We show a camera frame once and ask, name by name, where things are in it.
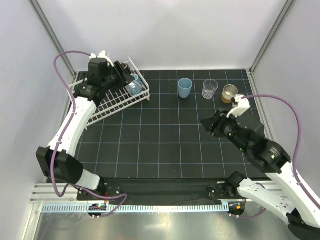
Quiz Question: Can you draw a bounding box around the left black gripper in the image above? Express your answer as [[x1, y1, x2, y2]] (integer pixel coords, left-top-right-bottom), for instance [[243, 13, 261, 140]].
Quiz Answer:
[[102, 61, 135, 92]]

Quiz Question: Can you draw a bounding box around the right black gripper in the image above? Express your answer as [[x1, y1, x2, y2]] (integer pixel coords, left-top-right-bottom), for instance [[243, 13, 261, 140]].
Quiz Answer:
[[200, 108, 249, 154]]

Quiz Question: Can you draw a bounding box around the blue floral mug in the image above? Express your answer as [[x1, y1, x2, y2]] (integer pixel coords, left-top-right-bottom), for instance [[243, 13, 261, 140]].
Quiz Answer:
[[128, 74, 143, 96]]

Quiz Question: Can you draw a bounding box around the black ceramic mug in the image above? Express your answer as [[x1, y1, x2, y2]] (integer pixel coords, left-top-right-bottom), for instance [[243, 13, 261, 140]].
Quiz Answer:
[[121, 62, 131, 74]]

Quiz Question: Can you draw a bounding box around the small clear glass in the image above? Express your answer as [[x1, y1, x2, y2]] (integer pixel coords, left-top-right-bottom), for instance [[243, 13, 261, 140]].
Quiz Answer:
[[125, 79, 142, 96]]

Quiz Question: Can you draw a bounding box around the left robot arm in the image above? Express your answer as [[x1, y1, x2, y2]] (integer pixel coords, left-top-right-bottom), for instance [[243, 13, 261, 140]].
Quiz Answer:
[[36, 57, 134, 201]]

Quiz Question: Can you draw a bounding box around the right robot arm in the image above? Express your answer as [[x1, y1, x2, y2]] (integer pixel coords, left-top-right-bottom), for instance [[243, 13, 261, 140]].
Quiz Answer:
[[200, 110, 320, 240]]

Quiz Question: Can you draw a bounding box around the tall clear glass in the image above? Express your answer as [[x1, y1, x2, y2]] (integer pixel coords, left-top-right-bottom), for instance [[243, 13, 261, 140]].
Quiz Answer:
[[202, 79, 219, 100]]

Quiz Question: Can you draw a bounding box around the metal cup with brown base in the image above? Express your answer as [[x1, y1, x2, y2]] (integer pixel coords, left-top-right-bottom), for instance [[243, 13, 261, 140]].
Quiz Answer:
[[221, 84, 238, 104]]

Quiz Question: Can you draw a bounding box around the light blue plastic tumbler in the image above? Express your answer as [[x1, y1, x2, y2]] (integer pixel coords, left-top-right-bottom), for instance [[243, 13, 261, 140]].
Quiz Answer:
[[177, 78, 193, 99]]

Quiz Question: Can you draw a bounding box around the black grid mat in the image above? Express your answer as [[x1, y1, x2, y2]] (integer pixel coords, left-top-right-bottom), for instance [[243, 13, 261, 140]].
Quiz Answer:
[[75, 69, 265, 179]]

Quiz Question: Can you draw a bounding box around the white wire dish rack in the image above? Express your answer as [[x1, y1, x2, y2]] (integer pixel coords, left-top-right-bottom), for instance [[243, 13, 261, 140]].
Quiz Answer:
[[69, 59, 150, 126]]

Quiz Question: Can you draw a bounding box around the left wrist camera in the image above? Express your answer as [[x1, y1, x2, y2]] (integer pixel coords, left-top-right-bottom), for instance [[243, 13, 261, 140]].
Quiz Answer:
[[89, 50, 115, 67]]

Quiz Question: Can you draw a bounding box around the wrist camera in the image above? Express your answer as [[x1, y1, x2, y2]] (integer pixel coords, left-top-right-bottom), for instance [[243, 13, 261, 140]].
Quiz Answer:
[[226, 94, 250, 118], [89, 50, 115, 67]]

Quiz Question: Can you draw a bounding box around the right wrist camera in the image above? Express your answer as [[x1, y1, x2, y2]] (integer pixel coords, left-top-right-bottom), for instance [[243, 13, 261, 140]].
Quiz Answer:
[[226, 94, 250, 118]]

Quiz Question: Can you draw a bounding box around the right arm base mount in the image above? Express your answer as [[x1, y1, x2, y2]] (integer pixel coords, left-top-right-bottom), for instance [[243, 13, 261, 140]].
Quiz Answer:
[[206, 181, 229, 200]]

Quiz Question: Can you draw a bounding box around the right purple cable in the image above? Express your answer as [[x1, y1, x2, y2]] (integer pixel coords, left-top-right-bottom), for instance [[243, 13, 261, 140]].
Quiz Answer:
[[237, 93, 320, 220]]

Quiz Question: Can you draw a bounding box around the purple cable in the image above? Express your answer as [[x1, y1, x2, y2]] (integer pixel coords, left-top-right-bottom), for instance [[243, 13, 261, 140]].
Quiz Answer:
[[237, 93, 320, 220], [49, 50, 128, 218]]

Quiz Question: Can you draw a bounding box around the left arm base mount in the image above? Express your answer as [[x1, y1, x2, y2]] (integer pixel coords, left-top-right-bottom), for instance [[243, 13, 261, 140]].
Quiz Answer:
[[76, 183, 122, 201]]

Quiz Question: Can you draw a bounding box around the left aluminium frame post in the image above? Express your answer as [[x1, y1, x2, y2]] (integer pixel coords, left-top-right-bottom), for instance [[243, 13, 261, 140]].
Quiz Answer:
[[28, 0, 76, 77]]

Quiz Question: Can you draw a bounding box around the aluminium frame post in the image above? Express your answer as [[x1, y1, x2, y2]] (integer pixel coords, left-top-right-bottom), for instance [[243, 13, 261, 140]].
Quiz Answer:
[[28, 0, 76, 77], [249, 0, 297, 75]]

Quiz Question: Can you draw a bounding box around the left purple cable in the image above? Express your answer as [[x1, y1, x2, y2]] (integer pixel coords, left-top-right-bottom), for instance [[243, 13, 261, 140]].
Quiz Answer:
[[49, 50, 128, 218]]

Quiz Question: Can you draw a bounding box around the aluminium front rail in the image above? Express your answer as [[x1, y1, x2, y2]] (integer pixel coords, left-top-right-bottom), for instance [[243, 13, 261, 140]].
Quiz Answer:
[[29, 181, 305, 216]]

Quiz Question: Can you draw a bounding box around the right aluminium frame post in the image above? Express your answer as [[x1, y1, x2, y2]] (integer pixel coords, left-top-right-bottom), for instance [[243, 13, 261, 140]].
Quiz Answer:
[[249, 0, 297, 75]]

